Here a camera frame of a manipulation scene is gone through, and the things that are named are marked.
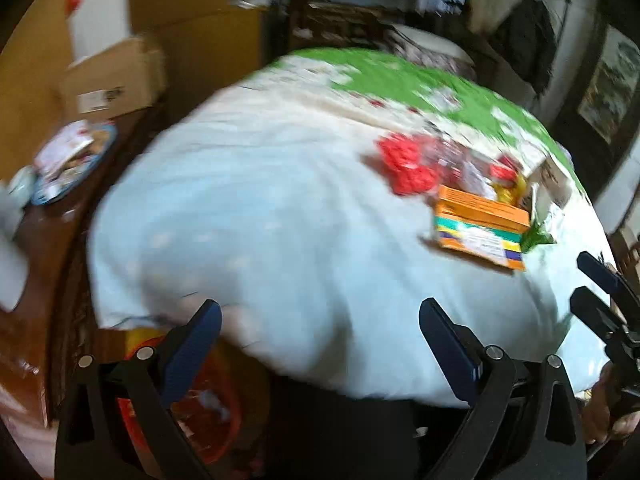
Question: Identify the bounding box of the blue plate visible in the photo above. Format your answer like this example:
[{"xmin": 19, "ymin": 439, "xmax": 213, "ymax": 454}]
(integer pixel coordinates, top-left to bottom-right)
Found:
[{"xmin": 30, "ymin": 120, "xmax": 118, "ymax": 206}]

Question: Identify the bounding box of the dark hanging coat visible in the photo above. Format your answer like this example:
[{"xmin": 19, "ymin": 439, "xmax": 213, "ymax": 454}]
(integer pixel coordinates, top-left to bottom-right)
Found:
[{"xmin": 492, "ymin": 0, "xmax": 558, "ymax": 96}]

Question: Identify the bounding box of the small pale bowl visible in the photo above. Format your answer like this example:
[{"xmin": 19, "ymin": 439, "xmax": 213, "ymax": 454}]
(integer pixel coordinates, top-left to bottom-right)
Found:
[{"xmin": 7, "ymin": 165, "xmax": 38, "ymax": 207}]

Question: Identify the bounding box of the brown cardboard box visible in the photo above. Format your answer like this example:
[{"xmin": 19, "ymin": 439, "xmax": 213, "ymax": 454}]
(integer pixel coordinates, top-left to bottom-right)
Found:
[{"xmin": 60, "ymin": 35, "xmax": 168, "ymax": 121}]

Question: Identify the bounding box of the tan wooden cabinet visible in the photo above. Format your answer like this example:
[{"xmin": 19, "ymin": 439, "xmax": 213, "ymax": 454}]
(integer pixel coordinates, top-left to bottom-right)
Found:
[{"xmin": 127, "ymin": 0, "xmax": 266, "ymax": 121}]

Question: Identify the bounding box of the clear red printed plastic bag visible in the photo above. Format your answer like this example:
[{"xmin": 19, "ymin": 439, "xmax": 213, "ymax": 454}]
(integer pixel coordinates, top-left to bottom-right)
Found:
[{"xmin": 377, "ymin": 132, "xmax": 493, "ymax": 196}]

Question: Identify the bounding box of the framed landscape painting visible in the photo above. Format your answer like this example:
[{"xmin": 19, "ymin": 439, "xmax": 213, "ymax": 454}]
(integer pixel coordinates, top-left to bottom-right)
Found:
[{"xmin": 555, "ymin": 22, "xmax": 640, "ymax": 146}]

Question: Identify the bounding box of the round patterned cushion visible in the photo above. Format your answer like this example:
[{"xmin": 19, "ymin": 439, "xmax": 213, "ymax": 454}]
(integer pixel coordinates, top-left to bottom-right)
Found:
[{"xmin": 385, "ymin": 25, "xmax": 476, "ymax": 81}]

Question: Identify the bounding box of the white cup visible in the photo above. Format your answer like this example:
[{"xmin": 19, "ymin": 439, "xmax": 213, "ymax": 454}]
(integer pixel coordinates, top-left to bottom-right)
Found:
[{"xmin": 0, "ymin": 200, "xmax": 27, "ymax": 312}]

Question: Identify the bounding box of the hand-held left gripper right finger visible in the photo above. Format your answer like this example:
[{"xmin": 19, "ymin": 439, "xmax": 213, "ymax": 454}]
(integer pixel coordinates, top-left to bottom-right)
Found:
[{"xmin": 418, "ymin": 298, "xmax": 588, "ymax": 480}]

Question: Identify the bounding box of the orange cardboard box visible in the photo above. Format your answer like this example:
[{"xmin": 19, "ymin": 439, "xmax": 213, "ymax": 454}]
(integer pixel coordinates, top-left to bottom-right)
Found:
[{"xmin": 432, "ymin": 185, "xmax": 532, "ymax": 272}]

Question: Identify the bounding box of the yellow wrapper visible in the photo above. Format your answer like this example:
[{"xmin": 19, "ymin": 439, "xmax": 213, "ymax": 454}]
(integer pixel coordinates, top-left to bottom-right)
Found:
[{"xmin": 492, "ymin": 177, "xmax": 529, "ymax": 206}]

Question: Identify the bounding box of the red-lined waste bin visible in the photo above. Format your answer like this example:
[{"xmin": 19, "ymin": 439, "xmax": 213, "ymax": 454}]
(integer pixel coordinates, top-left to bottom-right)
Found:
[{"xmin": 117, "ymin": 327, "xmax": 273, "ymax": 466}]

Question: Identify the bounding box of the white cardboard box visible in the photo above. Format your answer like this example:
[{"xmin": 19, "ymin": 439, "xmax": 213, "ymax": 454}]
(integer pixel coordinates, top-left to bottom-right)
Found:
[{"xmin": 527, "ymin": 157, "xmax": 574, "ymax": 211}]

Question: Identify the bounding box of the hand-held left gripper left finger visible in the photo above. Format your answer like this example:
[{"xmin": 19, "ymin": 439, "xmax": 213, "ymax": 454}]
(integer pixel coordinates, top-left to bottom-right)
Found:
[{"xmin": 55, "ymin": 299, "xmax": 223, "ymax": 480}]

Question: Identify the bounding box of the green and white plastic packet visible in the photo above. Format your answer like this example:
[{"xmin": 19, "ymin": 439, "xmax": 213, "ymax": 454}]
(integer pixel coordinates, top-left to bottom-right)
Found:
[{"xmin": 520, "ymin": 185, "xmax": 566, "ymax": 252}]

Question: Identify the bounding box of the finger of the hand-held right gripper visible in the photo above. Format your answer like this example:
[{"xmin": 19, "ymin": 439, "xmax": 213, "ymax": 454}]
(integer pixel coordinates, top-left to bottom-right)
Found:
[
  {"xmin": 576, "ymin": 251, "xmax": 623, "ymax": 293},
  {"xmin": 570, "ymin": 287, "xmax": 618, "ymax": 343}
]

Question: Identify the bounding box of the person's right hand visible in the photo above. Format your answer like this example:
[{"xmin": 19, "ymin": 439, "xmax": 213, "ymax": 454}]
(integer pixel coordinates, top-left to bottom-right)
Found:
[{"xmin": 582, "ymin": 362, "xmax": 640, "ymax": 443}]

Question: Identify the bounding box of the green and white printed blanket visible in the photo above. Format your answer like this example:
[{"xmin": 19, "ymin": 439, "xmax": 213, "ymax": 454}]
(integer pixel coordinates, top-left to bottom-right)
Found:
[{"xmin": 87, "ymin": 47, "xmax": 618, "ymax": 408}]

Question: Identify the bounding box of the dark wooden chair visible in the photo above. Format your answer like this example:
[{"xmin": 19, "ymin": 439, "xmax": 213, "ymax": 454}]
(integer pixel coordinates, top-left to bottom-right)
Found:
[{"xmin": 287, "ymin": 0, "xmax": 401, "ymax": 53}]

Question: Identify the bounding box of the white and red snack packet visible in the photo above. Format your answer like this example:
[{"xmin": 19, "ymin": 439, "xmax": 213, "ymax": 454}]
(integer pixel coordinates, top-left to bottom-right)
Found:
[{"xmin": 35, "ymin": 121, "xmax": 96, "ymax": 183}]

